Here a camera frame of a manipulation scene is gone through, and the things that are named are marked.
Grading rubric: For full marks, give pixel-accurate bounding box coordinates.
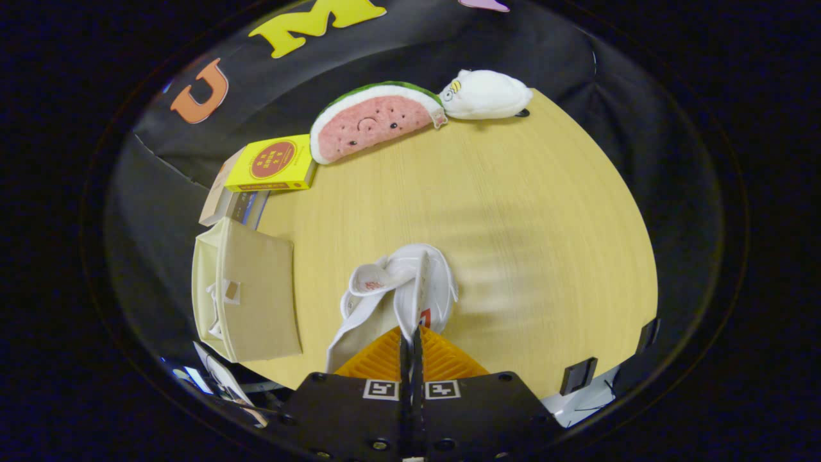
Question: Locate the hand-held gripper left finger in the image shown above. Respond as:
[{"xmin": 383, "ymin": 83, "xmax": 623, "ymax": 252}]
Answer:
[{"xmin": 282, "ymin": 326, "xmax": 411, "ymax": 462}]

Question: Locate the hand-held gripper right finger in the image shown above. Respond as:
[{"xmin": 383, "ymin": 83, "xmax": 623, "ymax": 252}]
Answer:
[{"xmin": 414, "ymin": 324, "xmax": 559, "ymax": 462}]

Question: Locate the beige fabric storage box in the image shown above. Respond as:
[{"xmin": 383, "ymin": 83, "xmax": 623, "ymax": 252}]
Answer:
[{"xmin": 191, "ymin": 217, "xmax": 303, "ymax": 363}]

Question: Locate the white canvas shoe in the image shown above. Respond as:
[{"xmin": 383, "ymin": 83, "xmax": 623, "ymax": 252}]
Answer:
[{"xmin": 325, "ymin": 243, "xmax": 459, "ymax": 374}]

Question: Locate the black table clamp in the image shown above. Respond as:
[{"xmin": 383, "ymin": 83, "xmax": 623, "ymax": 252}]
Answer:
[{"xmin": 560, "ymin": 357, "xmax": 598, "ymax": 396}]

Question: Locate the blue book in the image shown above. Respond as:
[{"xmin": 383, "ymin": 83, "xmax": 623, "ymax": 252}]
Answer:
[{"xmin": 231, "ymin": 191, "xmax": 270, "ymax": 230}]

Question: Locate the cream cover book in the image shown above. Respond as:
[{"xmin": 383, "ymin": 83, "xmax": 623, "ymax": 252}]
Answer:
[{"xmin": 198, "ymin": 146, "xmax": 248, "ymax": 227}]

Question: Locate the yellow book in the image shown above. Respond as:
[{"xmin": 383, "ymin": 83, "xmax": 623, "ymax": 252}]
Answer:
[{"xmin": 224, "ymin": 133, "xmax": 317, "ymax": 193}]

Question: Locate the watermelon slice plush toy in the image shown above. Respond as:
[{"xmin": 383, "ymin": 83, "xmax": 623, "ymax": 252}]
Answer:
[{"xmin": 309, "ymin": 81, "xmax": 448, "ymax": 166}]

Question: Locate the white plush toy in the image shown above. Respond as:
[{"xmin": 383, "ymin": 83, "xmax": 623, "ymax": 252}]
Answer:
[{"xmin": 439, "ymin": 69, "xmax": 534, "ymax": 121}]

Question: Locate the black backdrop cloth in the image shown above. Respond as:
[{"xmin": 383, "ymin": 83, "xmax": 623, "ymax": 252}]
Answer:
[{"xmin": 106, "ymin": 0, "xmax": 725, "ymax": 386}]

